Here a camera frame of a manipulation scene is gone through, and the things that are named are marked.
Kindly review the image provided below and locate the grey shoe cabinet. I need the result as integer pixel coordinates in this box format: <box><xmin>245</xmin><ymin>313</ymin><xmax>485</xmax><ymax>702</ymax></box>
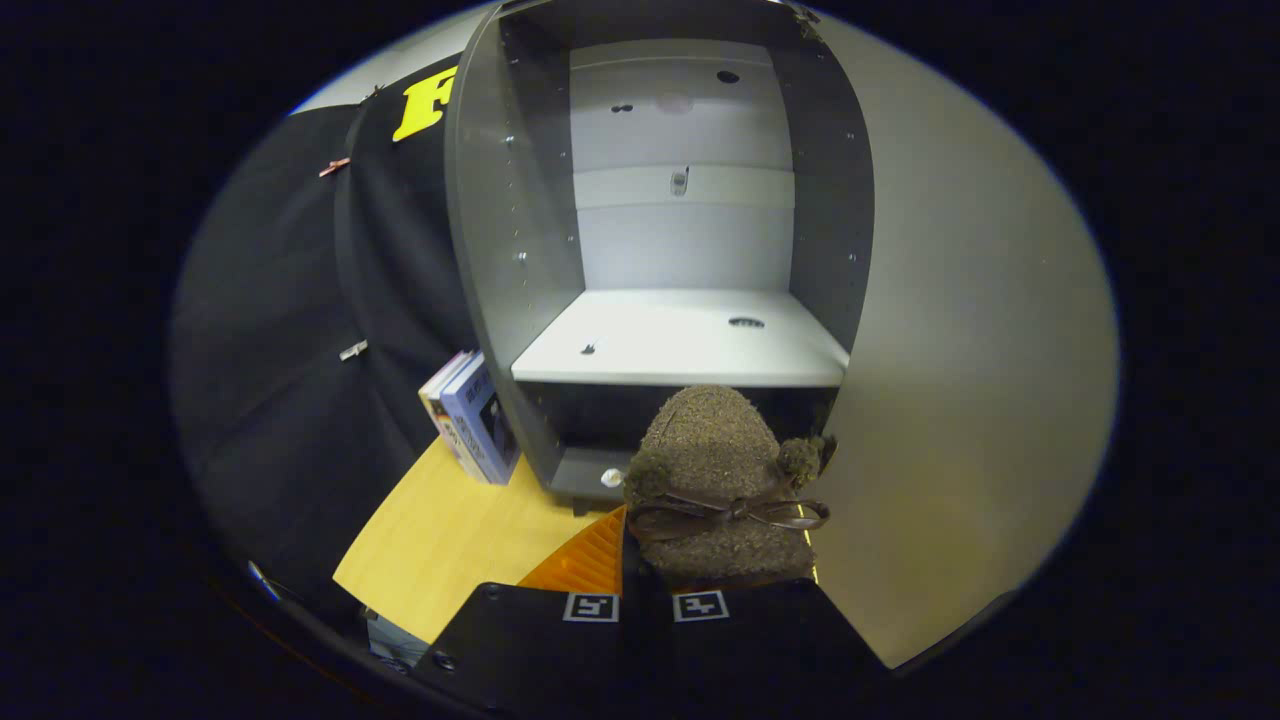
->
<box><xmin>444</xmin><ymin>0</ymin><xmax>877</xmax><ymax>507</ymax></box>

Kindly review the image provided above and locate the white cover book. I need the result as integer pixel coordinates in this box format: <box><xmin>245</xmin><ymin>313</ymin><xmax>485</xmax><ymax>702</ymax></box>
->
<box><xmin>417</xmin><ymin>349</ymin><xmax>483</xmax><ymax>482</ymax></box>

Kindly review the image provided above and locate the blue cover book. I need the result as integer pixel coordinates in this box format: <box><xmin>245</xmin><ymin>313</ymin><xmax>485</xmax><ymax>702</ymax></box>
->
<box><xmin>440</xmin><ymin>360</ymin><xmax>522</xmax><ymax>487</ymax></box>

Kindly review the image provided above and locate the brown fuzzy shoe with bow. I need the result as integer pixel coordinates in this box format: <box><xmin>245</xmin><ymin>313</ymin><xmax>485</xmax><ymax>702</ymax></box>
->
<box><xmin>621</xmin><ymin>384</ymin><xmax>837</xmax><ymax>593</ymax></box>

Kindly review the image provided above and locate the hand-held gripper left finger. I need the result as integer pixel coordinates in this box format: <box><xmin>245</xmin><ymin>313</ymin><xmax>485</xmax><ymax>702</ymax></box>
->
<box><xmin>410</xmin><ymin>505</ymin><xmax>653</xmax><ymax>720</ymax></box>

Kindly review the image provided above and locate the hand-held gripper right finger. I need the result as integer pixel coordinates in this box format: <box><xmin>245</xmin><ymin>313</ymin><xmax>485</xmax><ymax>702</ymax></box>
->
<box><xmin>652</xmin><ymin>578</ymin><xmax>893</xmax><ymax>720</ymax></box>

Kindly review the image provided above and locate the black backdrop cloth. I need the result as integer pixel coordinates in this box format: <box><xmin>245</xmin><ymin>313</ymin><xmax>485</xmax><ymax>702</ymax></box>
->
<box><xmin>168</xmin><ymin>55</ymin><xmax>483</xmax><ymax>613</ymax></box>

